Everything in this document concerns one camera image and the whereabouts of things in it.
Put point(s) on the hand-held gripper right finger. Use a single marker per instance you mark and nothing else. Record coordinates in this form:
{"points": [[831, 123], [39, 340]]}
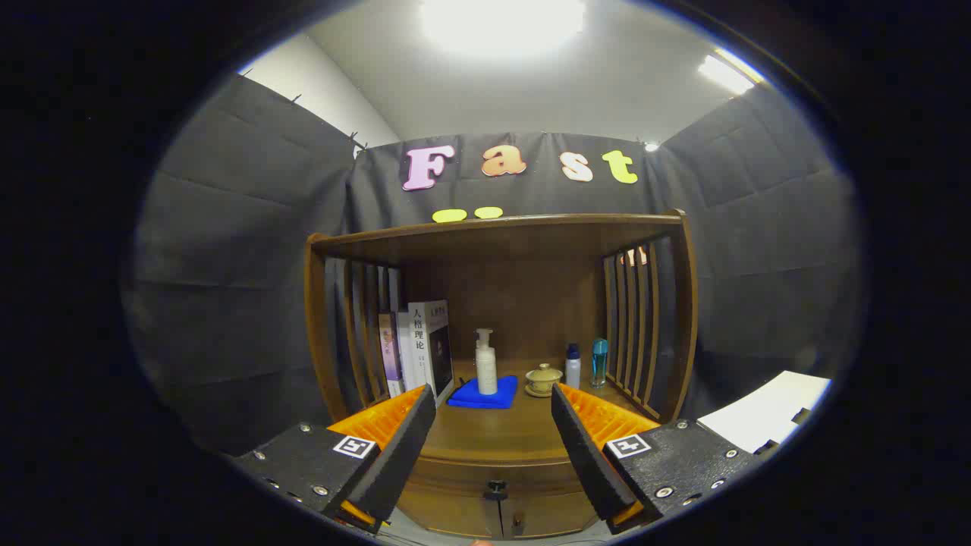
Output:
{"points": [[584, 447]]}

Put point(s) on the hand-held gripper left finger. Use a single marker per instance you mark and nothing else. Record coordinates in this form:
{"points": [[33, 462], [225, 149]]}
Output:
{"points": [[406, 447]]}

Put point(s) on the white bottle with blue cap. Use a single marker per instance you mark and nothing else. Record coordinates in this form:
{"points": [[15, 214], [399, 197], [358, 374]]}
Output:
{"points": [[573, 371]]}

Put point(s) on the wooden countertop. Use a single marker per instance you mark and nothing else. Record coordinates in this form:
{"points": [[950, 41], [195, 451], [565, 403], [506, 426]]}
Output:
{"points": [[493, 432]]}

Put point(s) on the thin white book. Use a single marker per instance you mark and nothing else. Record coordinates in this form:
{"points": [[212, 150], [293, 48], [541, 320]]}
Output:
{"points": [[404, 356]]}

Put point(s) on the black drawer knob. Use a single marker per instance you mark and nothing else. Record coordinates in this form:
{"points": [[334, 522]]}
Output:
{"points": [[495, 490]]}

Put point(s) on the purple book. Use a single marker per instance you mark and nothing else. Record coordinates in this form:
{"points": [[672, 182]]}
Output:
{"points": [[389, 349]]}

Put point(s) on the grey metal cabinet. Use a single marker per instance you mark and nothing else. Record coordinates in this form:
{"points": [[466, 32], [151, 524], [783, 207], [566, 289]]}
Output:
{"points": [[758, 413]]}

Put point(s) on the clear blue bottle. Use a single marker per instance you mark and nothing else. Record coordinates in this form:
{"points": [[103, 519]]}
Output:
{"points": [[599, 364]]}

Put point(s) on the white pump bottle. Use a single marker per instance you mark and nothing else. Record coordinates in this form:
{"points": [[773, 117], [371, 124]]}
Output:
{"points": [[486, 371]]}

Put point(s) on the brown wooden cabinet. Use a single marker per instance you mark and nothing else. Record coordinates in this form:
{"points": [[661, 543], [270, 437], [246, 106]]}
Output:
{"points": [[516, 296]]}

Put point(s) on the brown wooden drawer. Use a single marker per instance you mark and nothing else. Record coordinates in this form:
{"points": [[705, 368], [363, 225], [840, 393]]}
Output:
{"points": [[455, 485]]}

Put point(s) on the beige ceramic saucer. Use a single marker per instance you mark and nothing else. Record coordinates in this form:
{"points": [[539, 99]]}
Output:
{"points": [[537, 393]]}

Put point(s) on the thick white portrait book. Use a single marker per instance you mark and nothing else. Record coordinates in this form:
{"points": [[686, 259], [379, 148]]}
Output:
{"points": [[421, 341]]}

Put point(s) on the blue folded cloth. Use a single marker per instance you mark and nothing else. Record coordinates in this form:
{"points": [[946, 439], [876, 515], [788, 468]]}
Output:
{"points": [[470, 398]]}

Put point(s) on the beige lidded ceramic cup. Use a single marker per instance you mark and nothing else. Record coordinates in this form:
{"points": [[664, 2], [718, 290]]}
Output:
{"points": [[544, 377]]}

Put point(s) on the long ceiling light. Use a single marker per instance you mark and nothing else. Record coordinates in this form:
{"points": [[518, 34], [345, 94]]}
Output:
{"points": [[724, 73]]}

